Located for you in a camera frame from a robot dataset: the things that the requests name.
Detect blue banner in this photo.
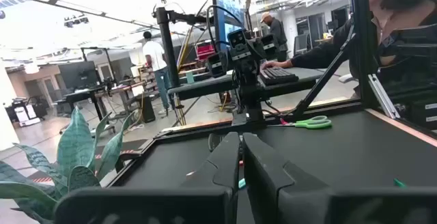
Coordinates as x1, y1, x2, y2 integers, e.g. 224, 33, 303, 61
216, 0, 246, 53

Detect person's hand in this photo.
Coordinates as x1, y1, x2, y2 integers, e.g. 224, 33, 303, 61
261, 59, 294, 70

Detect black camera stand pole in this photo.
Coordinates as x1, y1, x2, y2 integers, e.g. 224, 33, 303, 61
152, 7, 214, 89

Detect red storage box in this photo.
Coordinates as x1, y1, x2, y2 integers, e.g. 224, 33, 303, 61
196, 42, 216, 61

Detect aluminium extrusion bar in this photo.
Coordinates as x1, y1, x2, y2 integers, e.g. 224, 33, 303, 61
367, 73, 401, 120

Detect snake plant in white pot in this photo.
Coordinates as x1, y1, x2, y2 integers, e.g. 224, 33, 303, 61
0, 106, 136, 224

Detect black power adapter box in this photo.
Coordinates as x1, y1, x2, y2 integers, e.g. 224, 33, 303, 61
205, 51, 229, 79

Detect black computer tower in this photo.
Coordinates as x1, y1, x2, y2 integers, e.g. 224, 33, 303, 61
141, 95, 157, 124

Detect background work desk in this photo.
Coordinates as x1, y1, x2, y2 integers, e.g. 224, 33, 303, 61
63, 80, 147, 122

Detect large black monitor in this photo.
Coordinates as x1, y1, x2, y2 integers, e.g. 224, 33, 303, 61
57, 61, 100, 90

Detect green-handled scissors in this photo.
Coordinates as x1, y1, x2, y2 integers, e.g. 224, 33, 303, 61
268, 115, 333, 130

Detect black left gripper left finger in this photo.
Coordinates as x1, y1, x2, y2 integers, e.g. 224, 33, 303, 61
53, 131, 241, 224

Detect backlit computer keyboard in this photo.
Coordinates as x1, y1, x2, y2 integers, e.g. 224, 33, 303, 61
258, 66, 300, 87

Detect white printer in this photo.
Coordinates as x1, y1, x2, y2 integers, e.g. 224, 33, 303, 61
12, 97, 42, 128

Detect person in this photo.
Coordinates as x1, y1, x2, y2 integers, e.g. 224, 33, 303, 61
259, 11, 290, 63
141, 31, 174, 115
261, 0, 437, 129

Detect grey side desk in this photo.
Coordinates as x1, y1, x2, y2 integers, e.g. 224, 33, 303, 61
167, 66, 325, 102

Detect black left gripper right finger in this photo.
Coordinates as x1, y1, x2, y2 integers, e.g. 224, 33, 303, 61
242, 132, 437, 224

